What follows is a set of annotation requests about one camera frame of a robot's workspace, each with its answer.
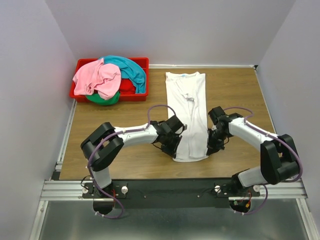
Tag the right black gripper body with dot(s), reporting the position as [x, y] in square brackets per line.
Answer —
[213, 143]

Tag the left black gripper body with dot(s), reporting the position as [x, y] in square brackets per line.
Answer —
[173, 145]

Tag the white t shirt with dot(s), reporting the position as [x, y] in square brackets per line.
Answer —
[186, 94]

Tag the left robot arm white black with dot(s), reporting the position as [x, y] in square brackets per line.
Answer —
[103, 145]

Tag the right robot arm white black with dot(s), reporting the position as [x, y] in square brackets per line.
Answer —
[279, 159]

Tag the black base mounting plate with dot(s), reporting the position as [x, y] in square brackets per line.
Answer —
[168, 194]

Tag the red t shirt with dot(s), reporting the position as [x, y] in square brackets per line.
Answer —
[126, 87]

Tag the teal t shirt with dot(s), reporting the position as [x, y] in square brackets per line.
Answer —
[129, 70]

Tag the pink t shirt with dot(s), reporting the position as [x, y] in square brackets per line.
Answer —
[97, 77]

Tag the aluminium frame rail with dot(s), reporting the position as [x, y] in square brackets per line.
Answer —
[68, 216]

